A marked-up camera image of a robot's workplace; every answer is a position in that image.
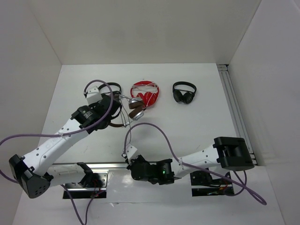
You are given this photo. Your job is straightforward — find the thin black headphone cable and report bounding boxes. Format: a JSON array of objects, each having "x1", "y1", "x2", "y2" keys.
[{"x1": 111, "y1": 92, "x2": 132, "y2": 129}]

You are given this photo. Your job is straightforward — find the brown silver headphones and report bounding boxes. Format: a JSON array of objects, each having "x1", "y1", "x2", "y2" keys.
[{"x1": 114, "y1": 94, "x2": 144, "y2": 121}]

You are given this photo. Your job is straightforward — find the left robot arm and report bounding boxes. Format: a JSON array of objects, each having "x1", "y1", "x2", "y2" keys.
[{"x1": 9, "y1": 94, "x2": 121, "y2": 199}]

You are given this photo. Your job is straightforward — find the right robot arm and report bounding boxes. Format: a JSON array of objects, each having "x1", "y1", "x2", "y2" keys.
[{"x1": 122, "y1": 137, "x2": 254, "y2": 185}]

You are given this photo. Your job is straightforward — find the left black headphones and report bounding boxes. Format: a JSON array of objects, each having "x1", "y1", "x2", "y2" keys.
[{"x1": 98, "y1": 82, "x2": 122, "y2": 96}]

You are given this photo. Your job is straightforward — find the black headphones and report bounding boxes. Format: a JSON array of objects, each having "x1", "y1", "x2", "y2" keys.
[
  {"x1": 172, "y1": 81, "x2": 197, "y2": 105},
  {"x1": 98, "y1": 82, "x2": 122, "y2": 96}
]

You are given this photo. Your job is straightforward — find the right black headphones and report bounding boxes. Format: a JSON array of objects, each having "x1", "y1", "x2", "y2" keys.
[{"x1": 172, "y1": 81, "x2": 197, "y2": 105}]

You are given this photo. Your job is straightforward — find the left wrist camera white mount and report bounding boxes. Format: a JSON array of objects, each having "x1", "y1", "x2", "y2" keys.
[{"x1": 84, "y1": 86, "x2": 102, "y2": 105}]

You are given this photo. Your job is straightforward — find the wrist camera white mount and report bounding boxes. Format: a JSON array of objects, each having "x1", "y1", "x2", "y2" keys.
[
  {"x1": 121, "y1": 143, "x2": 140, "y2": 165},
  {"x1": 84, "y1": 86, "x2": 102, "y2": 105}
]

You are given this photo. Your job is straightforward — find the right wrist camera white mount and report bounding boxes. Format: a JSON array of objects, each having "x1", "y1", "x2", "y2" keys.
[{"x1": 121, "y1": 143, "x2": 140, "y2": 165}]

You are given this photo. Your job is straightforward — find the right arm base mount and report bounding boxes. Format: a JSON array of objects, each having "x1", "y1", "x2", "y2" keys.
[{"x1": 190, "y1": 171, "x2": 234, "y2": 197}]

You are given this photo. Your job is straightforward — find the aluminium rail front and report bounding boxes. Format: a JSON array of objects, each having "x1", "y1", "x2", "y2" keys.
[{"x1": 47, "y1": 163, "x2": 128, "y2": 177}]

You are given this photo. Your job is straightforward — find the aluminium rail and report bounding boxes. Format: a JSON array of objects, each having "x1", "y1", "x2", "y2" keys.
[
  {"x1": 217, "y1": 64, "x2": 256, "y2": 161},
  {"x1": 47, "y1": 163, "x2": 128, "y2": 177}
]

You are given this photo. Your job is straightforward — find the red headphones with white cable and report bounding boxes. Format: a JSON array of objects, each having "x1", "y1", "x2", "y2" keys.
[{"x1": 130, "y1": 81, "x2": 159, "y2": 110}]

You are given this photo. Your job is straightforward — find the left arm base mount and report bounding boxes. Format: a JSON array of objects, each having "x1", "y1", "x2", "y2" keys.
[{"x1": 64, "y1": 162, "x2": 108, "y2": 199}]

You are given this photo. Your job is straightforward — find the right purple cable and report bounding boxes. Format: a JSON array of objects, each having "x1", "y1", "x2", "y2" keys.
[{"x1": 123, "y1": 122, "x2": 268, "y2": 206}]

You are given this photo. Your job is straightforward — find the aluminium rail right side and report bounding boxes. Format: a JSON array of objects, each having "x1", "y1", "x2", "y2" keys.
[{"x1": 217, "y1": 64, "x2": 256, "y2": 161}]

